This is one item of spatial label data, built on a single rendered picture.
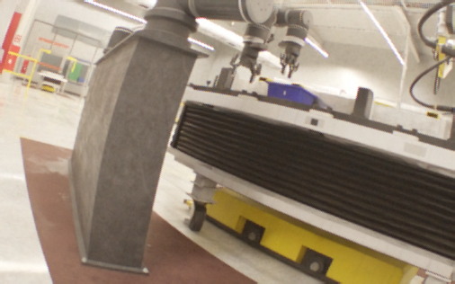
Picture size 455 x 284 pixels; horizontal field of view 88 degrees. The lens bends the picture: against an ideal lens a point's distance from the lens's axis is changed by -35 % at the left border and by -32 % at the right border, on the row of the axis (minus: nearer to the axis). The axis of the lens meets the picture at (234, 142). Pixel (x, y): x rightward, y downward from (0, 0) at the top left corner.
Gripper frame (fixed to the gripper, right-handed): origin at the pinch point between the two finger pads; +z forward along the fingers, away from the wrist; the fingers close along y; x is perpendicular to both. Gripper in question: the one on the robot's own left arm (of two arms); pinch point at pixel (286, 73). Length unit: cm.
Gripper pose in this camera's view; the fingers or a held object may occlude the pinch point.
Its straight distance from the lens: 162.1
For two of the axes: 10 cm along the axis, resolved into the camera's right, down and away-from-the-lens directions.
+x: -6.5, -2.2, 7.3
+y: 7.0, 2.0, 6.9
